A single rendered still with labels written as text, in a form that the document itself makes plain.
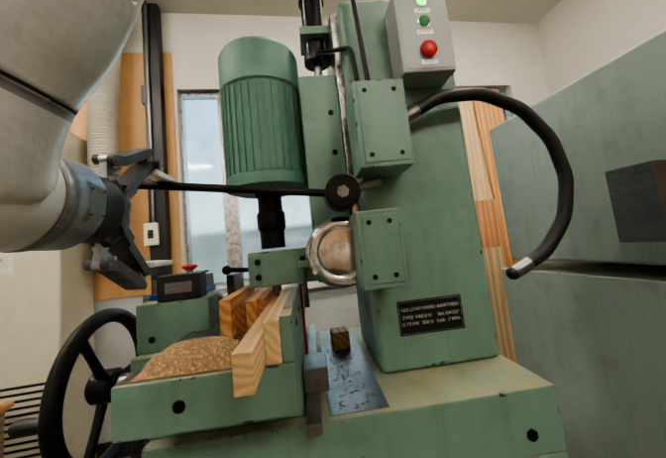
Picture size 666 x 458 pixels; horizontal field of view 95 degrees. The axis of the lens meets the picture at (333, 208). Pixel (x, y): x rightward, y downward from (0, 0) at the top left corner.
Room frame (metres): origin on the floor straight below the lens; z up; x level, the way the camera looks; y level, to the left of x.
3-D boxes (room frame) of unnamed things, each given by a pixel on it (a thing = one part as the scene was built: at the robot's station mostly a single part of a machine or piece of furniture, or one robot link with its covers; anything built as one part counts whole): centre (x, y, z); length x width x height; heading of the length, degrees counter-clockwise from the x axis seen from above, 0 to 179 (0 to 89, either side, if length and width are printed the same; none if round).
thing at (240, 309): (0.66, 0.19, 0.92); 0.24 x 0.02 x 0.05; 5
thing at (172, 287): (0.65, 0.33, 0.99); 0.13 x 0.11 x 0.06; 5
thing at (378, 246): (0.51, -0.06, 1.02); 0.09 x 0.07 x 0.12; 5
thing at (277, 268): (0.65, 0.11, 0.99); 0.14 x 0.07 x 0.09; 95
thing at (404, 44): (0.54, -0.20, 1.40); 0.10 x 0.06 x 0.16; 95
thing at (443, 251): (0.68, -0.16, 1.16); 0.22 x 0.22 x 0.72; 5
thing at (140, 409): (0.67, 0.24, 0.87); 0.61 x 0.30 x 0.06; 5
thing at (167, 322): (0.66, 0.33, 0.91); 0.15 x 0.14 x 0.09; 5
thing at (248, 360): (0.63, 0.13, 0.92); 0.65 x 0.02 x 0.04; 5
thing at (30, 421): (0.50, 0.50, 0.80); 0.06 x 0.03 x 0.03; 95
